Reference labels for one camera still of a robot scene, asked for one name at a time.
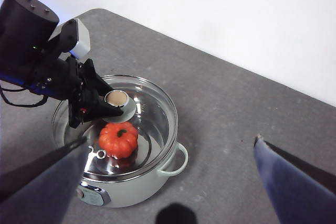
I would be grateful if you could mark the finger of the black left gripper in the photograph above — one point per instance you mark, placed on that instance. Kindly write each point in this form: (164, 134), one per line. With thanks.
(97, 110)
(95, 79)

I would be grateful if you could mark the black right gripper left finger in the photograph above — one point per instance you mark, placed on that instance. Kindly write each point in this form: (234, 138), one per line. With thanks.
(47, 182)

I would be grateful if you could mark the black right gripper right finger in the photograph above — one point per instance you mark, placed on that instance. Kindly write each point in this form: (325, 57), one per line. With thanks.
(296, 187)

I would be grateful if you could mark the glass lid with green knob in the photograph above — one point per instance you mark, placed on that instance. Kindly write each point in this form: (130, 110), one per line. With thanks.
(116, 97)

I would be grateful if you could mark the orange pumpkin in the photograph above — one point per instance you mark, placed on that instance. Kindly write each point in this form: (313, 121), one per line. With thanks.
(118, 140)

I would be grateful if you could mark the pale green electric pot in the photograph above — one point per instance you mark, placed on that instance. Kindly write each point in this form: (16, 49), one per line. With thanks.
(136, 192)

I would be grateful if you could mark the pale grey camera box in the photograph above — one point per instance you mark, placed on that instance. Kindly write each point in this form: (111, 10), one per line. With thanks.
(82, 40)

